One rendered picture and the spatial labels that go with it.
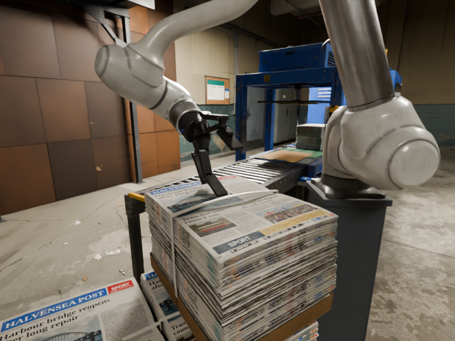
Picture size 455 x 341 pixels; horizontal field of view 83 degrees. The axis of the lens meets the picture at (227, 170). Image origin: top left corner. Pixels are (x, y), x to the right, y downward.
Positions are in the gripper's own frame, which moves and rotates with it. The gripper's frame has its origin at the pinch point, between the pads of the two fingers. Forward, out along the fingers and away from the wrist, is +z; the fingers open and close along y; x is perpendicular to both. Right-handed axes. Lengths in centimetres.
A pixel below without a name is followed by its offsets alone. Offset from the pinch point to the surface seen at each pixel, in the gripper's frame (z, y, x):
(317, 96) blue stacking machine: -227, 84, -330
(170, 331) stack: 18.8, 24.3, 17.3
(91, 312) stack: 6.2, 30.6, 30.4
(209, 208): 5.4, 5.2, 6.1
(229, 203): 4.9, 5.6, 0.7
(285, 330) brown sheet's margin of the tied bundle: 30.3, 14.7, 0.1
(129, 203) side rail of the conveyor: -64, 74, 5
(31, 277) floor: -107, 181, 64
